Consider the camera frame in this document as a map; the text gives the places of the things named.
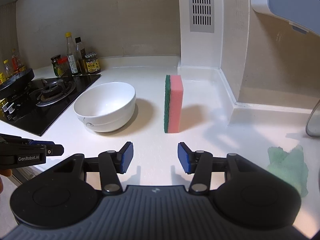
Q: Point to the grey vent grille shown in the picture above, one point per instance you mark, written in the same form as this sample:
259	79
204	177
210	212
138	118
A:
202	29

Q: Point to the green jar with dark lid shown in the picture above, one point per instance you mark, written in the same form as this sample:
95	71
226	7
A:
56	67

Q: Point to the pink and green sponge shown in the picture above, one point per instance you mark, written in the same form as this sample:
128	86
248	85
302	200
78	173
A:
175	105

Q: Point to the white ceramic bowl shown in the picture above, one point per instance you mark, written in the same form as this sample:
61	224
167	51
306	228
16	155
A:
105	105

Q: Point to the green cleaning cloth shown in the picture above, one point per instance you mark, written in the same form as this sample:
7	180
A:
287	165

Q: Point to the red sauce bottle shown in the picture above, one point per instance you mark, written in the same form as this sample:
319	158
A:
16	61

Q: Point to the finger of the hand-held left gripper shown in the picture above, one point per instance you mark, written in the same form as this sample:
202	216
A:
56	150

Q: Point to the metal gas burner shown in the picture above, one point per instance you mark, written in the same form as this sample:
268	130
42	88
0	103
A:
53	91

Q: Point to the sauce jar with green lid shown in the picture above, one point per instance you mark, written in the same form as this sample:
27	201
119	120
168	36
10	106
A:
93	66

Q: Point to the small bottle with yellow cap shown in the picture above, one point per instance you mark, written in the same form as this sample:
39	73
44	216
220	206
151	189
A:
7	68

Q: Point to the oil bottle with black cap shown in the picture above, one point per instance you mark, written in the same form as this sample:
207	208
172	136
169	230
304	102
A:
81	60

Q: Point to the yellow label bottle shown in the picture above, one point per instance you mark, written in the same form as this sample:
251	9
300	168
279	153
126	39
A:
2	78

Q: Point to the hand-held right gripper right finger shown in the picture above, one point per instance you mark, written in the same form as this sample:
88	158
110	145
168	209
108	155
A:
183	157

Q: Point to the black frying pan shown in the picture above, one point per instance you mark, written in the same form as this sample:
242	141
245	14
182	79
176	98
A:
17	76

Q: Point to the spice jar with red lid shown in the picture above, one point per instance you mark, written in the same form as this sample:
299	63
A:
64	66

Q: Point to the person's left hand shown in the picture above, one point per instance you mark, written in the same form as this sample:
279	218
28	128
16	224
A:
5	173

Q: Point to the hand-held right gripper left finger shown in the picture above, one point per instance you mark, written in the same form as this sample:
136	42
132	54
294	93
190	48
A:
126	157

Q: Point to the black glass gas cooktop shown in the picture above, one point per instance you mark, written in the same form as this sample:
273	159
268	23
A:
30	120

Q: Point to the white stove knob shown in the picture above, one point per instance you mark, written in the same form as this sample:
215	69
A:
11	109
5	106

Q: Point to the clear bottle with yellow cap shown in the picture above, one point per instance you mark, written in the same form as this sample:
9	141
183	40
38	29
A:
72	60

